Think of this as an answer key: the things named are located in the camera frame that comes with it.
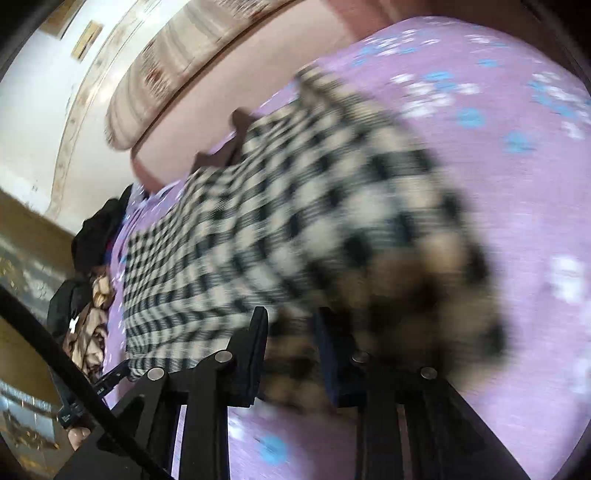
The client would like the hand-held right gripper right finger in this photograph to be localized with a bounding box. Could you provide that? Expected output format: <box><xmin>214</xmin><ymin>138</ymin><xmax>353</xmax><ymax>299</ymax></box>
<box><xmin>314</xmin><ymin>307</ymin><xmax>532</xmax><ymax>480</ymax></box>

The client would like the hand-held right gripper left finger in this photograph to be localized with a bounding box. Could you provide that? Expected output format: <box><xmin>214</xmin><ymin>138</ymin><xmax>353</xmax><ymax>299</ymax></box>
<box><xmin>55</xmin><ymin>305</ymin><xmax>271</xmax><ymax>480</ymax></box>

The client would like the black and cream checked coat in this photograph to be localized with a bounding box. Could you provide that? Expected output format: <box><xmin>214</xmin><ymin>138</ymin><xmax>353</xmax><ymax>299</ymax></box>
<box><xmin>122</xmin><ymin>65</ymin><xmax>509</xmax><ymax>411</ymax></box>

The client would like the pile of black clothes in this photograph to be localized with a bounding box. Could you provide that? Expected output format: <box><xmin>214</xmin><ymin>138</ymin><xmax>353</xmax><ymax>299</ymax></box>
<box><xmin>46</xmin><ymin>185</ymin><xmax>134</xmax><ymax>342</ymax></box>

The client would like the person's left hand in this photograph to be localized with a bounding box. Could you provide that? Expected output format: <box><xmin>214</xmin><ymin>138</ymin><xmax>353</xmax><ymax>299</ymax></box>
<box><xmin>68</xmin><ymin>427</ymin><xmax>92</xmax><ymax>452</ymax></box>

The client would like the beige patterned cloth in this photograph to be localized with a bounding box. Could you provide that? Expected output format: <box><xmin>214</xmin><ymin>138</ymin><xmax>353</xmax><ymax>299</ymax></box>
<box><xmin>65</xmin><ymin>272</ymin><xmax>116</xmax><ymax>374</ymax></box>

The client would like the purple floral bed sheet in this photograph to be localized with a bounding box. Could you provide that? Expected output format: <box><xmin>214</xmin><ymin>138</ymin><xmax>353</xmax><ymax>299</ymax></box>
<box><xmin>99</xmin><ymin>16</ymin><xmax>591</xmax><ymax>480</ymax></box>

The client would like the pink padded headboard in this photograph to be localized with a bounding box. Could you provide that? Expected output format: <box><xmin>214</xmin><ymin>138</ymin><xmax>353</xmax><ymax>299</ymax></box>
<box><xmin>129</xmin><ymin>0</ymin><xmax>416</xmax><ymax>190</ymax></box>

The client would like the striped beige pillow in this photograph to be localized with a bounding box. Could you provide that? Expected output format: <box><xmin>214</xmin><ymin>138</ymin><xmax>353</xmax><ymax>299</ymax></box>
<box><xmin>106</xmin><ymin>0</ymin><xmax>296</xmax><ymax>148</ymax></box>

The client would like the black cable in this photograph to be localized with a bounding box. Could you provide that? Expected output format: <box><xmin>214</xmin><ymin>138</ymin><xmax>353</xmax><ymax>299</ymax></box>
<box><xmin>0</xmin><ymin>284</ymin><xmax>171</xmax><ymax>480</ymax></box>

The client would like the framed wall picture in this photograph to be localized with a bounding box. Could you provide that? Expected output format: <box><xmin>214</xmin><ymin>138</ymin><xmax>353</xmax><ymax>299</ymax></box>
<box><xmin>69</xmin><ymin>21</ymin><xmax>103</xmax><ymax>61</ymax></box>
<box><xmin>39</xmin><ymin>0</ymin><xmax>86</xmax><ymax>38</ymax></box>

